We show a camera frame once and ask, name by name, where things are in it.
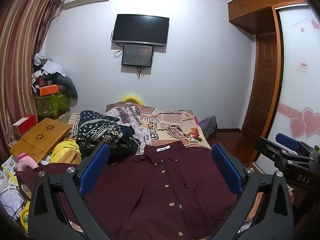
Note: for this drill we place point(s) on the dark navy garment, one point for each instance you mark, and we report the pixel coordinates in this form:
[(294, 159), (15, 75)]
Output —
[(125, 140)]

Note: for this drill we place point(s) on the wooden lap desk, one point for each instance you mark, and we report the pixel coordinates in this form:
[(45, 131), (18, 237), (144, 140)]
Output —
[(42, 135)]

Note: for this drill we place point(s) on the printed blanket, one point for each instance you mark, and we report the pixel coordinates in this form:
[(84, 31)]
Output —
[(162, 125)]

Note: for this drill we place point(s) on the yellow cloth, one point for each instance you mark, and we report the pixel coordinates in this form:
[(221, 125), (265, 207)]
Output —
[(65, 150)]

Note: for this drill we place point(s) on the maroon button shirt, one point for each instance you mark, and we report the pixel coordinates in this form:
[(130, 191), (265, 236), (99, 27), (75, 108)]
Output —
[(150, 192)]

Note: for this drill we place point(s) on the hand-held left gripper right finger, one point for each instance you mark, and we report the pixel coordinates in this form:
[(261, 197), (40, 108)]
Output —
[(227, 170)]

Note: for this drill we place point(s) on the pile of papers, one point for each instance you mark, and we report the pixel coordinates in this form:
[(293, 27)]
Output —
[(10, 180)]

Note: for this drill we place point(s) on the green patterned cloth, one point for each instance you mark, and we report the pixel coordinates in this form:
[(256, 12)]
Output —
[(52, 103)]

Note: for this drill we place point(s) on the pink toy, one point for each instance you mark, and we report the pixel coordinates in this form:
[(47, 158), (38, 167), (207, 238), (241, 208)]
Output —
[(23, 161)]

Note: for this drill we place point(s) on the orange box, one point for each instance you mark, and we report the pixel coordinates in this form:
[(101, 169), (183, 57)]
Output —
[(48, 90)]

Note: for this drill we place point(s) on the dark patterned sweater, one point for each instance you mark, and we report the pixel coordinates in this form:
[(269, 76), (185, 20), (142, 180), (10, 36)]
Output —
[(100, 127)]

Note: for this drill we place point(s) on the grey purple backpack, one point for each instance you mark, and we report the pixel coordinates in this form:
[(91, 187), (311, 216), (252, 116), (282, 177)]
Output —
[(208, 127)]

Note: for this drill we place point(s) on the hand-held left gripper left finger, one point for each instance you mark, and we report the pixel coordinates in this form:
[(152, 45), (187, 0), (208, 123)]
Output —
[(93, 170)]

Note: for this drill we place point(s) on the white crumpled cloth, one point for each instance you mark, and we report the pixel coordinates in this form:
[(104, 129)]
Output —
[(50, 66)]

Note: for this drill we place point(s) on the striped brown curtain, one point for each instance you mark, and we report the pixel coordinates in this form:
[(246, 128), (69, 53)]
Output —
[(17, 55)]

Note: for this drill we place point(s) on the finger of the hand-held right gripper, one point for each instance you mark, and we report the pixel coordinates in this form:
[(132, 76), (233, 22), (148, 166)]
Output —
[(287, 140), (267, 147)]

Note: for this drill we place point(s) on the white heart print sliding door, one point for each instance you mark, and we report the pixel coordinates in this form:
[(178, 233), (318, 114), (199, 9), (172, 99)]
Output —
[(297, 92)]

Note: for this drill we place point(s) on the wooden wardrobe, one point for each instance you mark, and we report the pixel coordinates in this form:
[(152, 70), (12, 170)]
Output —
[(250, 5)]

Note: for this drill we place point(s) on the yellow round object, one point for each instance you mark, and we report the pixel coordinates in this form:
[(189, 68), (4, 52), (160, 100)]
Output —
[(131, 98)]

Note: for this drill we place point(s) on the black wall television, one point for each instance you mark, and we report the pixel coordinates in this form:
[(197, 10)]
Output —
[(140, 28)]

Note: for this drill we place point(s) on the small red white sticker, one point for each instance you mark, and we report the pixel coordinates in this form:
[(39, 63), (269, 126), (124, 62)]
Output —
[(303, 66)]

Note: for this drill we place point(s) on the small dark red box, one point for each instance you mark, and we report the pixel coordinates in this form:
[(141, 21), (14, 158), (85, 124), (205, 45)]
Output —
[(41, 82)]

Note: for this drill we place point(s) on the small black monitor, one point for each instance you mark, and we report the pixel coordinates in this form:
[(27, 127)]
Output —
[(137, 55)]

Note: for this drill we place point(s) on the brown wooden door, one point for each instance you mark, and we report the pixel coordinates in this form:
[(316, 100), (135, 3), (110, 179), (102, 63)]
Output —
[(262, 80)]

